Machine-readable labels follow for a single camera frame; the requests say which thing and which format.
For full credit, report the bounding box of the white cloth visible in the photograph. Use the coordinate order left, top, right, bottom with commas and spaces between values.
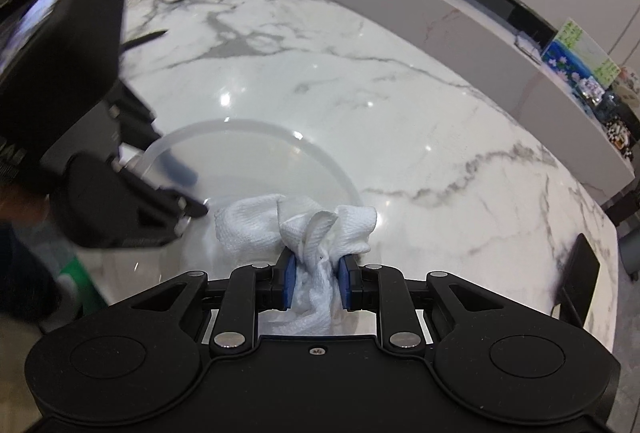
215, 194, 378, 335

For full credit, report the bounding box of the clear plastic bowl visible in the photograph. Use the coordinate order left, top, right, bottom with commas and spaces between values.
99, 120, 361, 303

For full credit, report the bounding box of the black pen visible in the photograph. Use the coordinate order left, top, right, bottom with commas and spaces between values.
120, 29, 167, 53

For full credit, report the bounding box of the black phone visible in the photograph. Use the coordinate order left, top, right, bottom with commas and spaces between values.
554, 234, 600, 327

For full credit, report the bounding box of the flower painting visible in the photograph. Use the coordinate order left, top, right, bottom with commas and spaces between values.
541, 18, 620, 89

